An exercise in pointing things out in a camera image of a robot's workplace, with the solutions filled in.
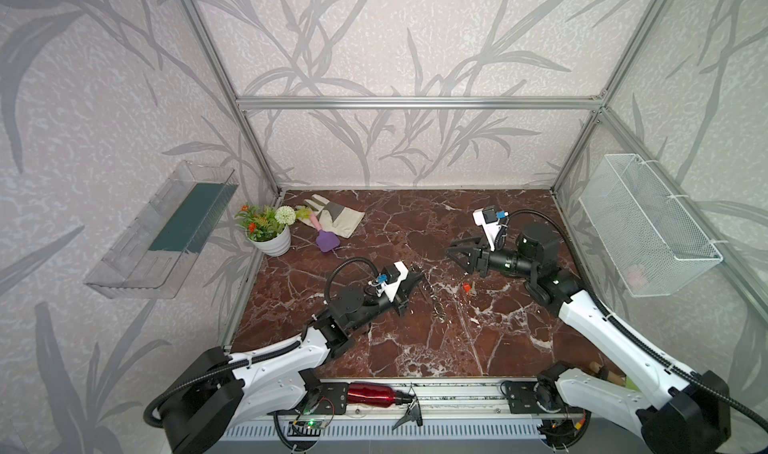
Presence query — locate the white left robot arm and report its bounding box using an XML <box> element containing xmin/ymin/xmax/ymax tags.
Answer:
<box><xmin>143</xmin><ymin>262</ymin><xmax>424</xmax><ymax>453</ymax></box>

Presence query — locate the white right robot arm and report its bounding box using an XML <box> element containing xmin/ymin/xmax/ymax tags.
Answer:
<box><xmin>446</xmin><ymin>223</ymin><xmax>732</xmax><ymax>453</ymax></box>

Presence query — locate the beige and grey garden glove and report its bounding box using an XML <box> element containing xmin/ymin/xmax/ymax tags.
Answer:
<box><xmin>299</xmin><ymin>194</ymin><xmax>364</xmax><ymax>239</ymax></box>

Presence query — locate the white ribbed plant pot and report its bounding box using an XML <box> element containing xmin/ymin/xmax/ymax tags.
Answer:
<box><xmin>252</xmin><ymin>227</ymin><xmax>291</xmax><ymax>257</ymax></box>

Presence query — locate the artificial green plant with flowers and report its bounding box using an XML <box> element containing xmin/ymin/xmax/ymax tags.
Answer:
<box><xmin>235</xmin><ymin>205</ymin><xmax>310</xmax><ymax>242</ymax></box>

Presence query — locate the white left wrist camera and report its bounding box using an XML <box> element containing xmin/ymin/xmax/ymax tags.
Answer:
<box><xmin>368</xmin><ymin>261</ymin><xmax>409</xmax><ymax>303</ymax></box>

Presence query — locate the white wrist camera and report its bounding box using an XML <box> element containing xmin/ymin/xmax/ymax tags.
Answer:
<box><xmin>368</xmin><ymin>261</ymin><xmax>409</xmax><ymax>303</ymax></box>
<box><xmin>472</xmin><ymin>206</ymin><xmax>509</xmax><ymax>251</ymax></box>

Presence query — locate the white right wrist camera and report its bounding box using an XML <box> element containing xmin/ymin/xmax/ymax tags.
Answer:
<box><xmin>472</xmin><ymin>206</ymin><xmax>509</xmax><ymax>251</ymax></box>

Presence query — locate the purple trowel pink handle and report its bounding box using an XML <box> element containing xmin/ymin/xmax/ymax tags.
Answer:
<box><xmin>309</xmin><ymin>211</ymin><xmax>341</xmax><ymax>253</ymax></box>

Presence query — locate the white wire mesh basket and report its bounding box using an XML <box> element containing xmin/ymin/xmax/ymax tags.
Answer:
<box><xmin>579</xmin><ymin>154</ymin><xmax>723</xmax><ymax>298</ymax></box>

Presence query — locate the clear plastic wall tray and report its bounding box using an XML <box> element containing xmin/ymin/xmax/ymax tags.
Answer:
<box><xmin>84</xmin><ymin>161</ymin><xmax>239</xmax><ymax>300</ymax></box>

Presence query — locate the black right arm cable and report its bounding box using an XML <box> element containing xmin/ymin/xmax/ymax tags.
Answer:
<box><xmin>506</xmin><ymin>209</ymin><xmax>768</xmax><ymax>434</ymax></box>

